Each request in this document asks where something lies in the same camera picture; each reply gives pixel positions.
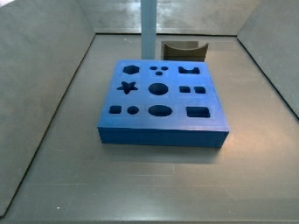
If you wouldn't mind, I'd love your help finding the dark grey curved bracket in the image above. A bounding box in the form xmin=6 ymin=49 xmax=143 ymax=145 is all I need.
xmin=162 ymin=41 xmax=210 ymax=62

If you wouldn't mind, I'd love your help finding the blue shape-sorter block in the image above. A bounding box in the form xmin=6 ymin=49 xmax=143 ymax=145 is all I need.
xmin=98 ymin=59 xmax=230 ymax=148

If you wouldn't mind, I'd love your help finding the light blue vertical post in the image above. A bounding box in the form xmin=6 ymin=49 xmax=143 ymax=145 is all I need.
xmin=141 ymin=0 xmax=157 ymax=60

